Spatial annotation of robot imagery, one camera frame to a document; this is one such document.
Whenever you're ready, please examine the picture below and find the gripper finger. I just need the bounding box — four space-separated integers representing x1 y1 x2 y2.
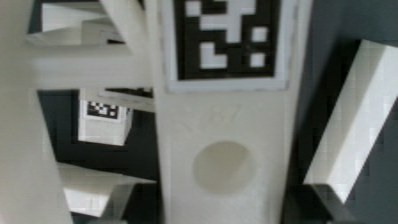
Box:
303 184 364 224

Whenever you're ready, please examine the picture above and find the white chair back frame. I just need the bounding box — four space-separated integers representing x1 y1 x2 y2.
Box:
0 0 312 224

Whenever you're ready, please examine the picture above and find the white chair leg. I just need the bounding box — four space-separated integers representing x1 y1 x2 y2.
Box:
78 88 133 146

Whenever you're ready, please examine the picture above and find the white U-shaped obstacle fence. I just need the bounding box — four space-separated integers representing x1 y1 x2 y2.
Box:
303 40 398 201

